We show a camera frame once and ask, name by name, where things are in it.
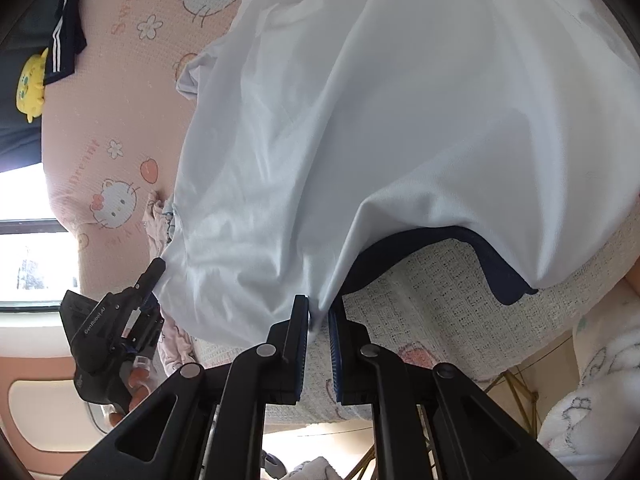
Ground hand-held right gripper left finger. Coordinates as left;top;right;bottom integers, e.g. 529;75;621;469
60;294;311;480

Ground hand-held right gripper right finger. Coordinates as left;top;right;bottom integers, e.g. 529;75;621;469
327;306;576;480

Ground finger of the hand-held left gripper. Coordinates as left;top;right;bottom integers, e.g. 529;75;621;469
131;257;167;307

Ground white t-shirt with navy trim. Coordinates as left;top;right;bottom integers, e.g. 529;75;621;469
160;0;640;350

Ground person's left hand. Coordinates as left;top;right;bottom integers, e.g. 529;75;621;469
107;356;152;418

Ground pink printed pajama garment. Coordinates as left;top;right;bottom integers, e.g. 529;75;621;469
142;192;197;377

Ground black framed window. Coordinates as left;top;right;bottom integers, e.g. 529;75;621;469
0;165;82;312

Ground pink cat print sofa blanket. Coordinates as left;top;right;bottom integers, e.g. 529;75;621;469
40;0;640;428

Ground yellow plush toy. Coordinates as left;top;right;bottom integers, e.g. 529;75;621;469
15;49;50;124

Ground dark teal cloth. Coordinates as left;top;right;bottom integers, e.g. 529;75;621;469
0;5;56;173

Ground navy shorts with white stripes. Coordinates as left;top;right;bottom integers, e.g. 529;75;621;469
42;0;89;87

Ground person's fleece pajamas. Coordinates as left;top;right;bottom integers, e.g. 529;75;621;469
537;305;640;480

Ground gold wire rack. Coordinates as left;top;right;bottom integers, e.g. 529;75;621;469
350;340;543;480

